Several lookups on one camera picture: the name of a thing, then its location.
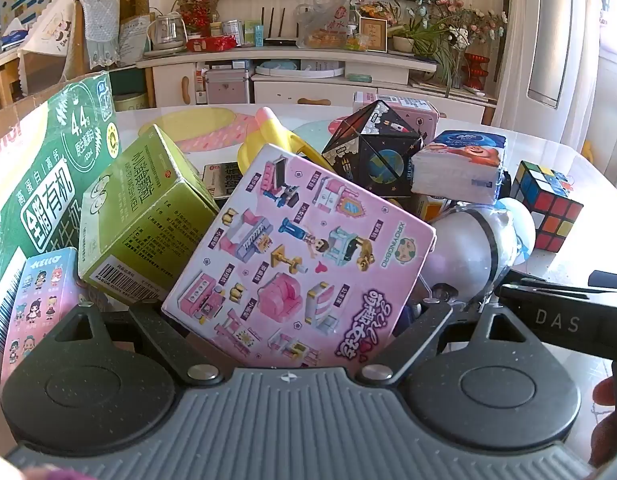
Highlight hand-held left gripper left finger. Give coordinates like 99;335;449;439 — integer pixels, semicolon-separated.
58;300;225;387

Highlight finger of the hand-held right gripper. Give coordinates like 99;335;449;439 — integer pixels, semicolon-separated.
493;282;617;361
588;270;617;291

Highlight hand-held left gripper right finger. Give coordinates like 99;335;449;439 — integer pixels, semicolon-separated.
355;302;541;387

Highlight olive green medicine box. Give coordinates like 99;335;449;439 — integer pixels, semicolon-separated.
77;124;222;307

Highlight pink building block toy box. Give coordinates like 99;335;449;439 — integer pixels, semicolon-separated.
161;143;437;369

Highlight green print cardboard box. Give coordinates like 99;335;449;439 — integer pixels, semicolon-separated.
0;71;120;386

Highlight yellow plastic toy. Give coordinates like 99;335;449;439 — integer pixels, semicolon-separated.
237;106;336;173

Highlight person's right hand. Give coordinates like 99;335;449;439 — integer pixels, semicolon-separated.
591;374;617;467

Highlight white plastic ball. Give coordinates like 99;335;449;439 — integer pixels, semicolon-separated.
421;199;537;311

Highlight colourful puzzle cube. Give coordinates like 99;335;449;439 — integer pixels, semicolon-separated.
509;160;585;252

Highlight small orange box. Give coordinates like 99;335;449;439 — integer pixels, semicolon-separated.
411;194;451;223

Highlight pink doll print box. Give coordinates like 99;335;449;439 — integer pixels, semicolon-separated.
0;246;80;388

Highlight blue bear print tissue pack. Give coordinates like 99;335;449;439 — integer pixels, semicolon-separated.
409;130;509;206

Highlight small dark label box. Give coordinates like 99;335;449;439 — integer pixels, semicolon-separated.
202;161;245;197

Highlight black space print cube box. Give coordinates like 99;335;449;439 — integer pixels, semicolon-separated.
321;100;425;200

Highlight pink patterned small box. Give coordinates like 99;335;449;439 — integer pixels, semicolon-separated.
352;91;440;137

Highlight pale green trash bin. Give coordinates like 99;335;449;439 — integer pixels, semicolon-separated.
113;92;149;112

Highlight red vase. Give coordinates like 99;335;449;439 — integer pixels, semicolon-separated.
463;52;490;91

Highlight silver metal case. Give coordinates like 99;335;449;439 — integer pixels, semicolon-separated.
205;67;252;106

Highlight white standing air conditioner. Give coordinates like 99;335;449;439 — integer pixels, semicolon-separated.
523;0;609;111

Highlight white curtain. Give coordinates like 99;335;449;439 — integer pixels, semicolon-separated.
491;0;529;128

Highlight white television cabinet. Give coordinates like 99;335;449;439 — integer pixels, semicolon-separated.
136;45;499;126

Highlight green potted plant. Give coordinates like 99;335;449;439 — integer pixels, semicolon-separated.
388;15;464;96

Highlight white printed bag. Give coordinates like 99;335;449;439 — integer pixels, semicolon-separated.
118;15;152;67

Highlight red snack packet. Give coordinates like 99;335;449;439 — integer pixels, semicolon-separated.
186;36;238;52

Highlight round blue white tray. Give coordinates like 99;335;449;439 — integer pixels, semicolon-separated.
255;59;346;78

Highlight light wooden dining table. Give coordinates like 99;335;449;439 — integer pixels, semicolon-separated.
0;42;24;111

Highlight glass electric kettle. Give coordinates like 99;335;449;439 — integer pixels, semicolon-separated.
148;12;189;53

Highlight pale lace chair cover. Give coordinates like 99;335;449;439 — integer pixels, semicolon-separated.
76;0;122;71

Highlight pink artificial flowers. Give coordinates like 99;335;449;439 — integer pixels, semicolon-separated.
413;0;509;51

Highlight black antenna router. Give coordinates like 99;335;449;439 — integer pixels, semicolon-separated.
261;7;298;47

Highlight red berry bouquet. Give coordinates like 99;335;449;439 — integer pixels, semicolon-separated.
171;0;219;36

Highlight clear plastic bag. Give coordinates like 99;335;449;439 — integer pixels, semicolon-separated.
294;0;351;50

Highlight wooden picture frame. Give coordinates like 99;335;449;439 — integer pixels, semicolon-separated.
358;16;388;53

